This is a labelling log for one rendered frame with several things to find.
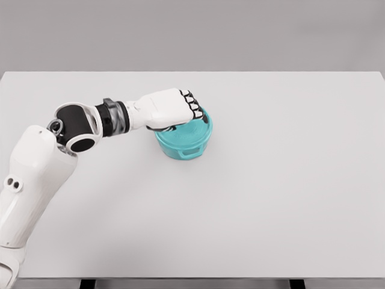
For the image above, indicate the teal pot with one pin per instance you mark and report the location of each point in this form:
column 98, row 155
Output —
column 186, row 152

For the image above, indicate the teal pot lid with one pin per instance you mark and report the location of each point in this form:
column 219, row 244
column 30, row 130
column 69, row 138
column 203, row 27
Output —
column 188, row 134

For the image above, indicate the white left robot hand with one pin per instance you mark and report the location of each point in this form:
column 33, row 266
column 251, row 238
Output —
column 164, row 106

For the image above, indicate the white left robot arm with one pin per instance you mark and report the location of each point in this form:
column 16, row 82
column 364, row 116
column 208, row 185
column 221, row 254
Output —
column 36, row 156

